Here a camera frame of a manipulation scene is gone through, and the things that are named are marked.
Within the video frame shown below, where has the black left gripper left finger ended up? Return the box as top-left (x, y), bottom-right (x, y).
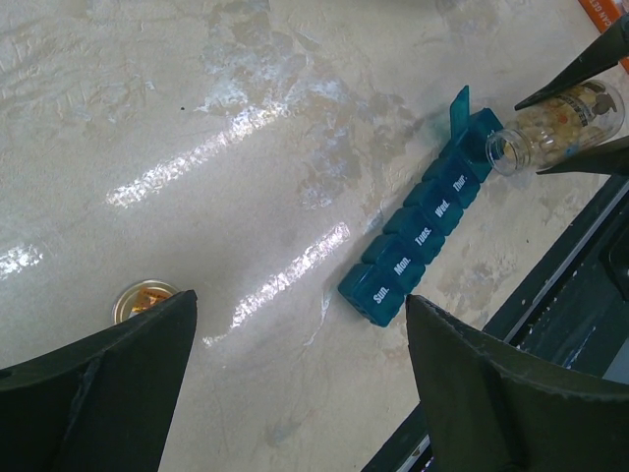
top-left (1, 290), bottom-right (198, 471)

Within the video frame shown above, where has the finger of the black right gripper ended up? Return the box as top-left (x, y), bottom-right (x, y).
top-left (537, 136), bottom-right (629, 176)
top-left (514, 13), bottom-right (628, 111)

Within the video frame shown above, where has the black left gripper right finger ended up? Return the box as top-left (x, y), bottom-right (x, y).
top-left (406, 295), bottom-right (628, 471)

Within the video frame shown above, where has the clear pill bottle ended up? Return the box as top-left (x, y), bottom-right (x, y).
top-left (486, 80), bottom-right (625, 176)

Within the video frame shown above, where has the gold bottle cap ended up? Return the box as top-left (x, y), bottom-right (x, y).
top-left (112, 279), bottom-right (179, 325)

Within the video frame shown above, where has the teal weekly pill organizer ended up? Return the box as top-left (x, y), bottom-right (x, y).
top-left (338, 87), bottom-right (502, 327)

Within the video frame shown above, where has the orange cardboard box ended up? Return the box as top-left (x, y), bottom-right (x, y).
top-left (579, 0), bottom-right (628, 72)

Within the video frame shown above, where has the black table front rail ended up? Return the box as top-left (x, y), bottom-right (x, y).
top-left (363, 177), bottom-right (628, 471)

